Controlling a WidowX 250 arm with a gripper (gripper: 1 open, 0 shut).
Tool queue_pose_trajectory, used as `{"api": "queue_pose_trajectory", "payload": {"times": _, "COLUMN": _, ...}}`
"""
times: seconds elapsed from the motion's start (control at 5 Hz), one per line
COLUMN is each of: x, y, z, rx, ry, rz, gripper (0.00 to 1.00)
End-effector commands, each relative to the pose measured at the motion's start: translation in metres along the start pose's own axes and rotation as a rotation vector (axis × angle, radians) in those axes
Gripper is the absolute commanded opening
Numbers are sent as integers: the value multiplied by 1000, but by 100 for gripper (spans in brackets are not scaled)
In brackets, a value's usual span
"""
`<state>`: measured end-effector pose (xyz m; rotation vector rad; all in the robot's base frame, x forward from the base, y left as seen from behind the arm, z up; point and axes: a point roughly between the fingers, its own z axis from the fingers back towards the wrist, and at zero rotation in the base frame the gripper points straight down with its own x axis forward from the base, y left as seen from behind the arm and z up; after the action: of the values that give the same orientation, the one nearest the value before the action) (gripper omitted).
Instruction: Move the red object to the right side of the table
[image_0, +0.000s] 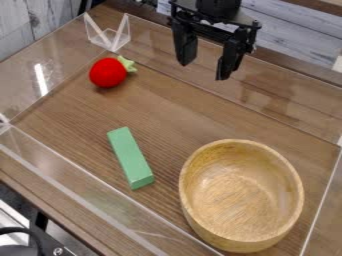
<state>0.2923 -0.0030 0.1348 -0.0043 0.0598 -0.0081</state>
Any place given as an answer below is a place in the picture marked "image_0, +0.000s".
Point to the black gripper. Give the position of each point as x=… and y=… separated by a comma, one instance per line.
x=217, y=20

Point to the red plush strawberry toy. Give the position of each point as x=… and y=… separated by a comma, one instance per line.
x=109, y=72

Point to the green rectangular block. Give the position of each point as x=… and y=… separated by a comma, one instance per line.
x=134, y=164

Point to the wooden bowl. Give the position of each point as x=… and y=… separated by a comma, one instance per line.
x=242, y=195

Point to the clear acrylic corner bracket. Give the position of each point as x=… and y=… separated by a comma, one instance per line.
x=109, y=38

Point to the clear acrylic tray wall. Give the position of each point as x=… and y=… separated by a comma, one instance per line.
x=58, y=161

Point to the black metal table frame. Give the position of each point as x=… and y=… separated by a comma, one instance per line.
x=51, y=246

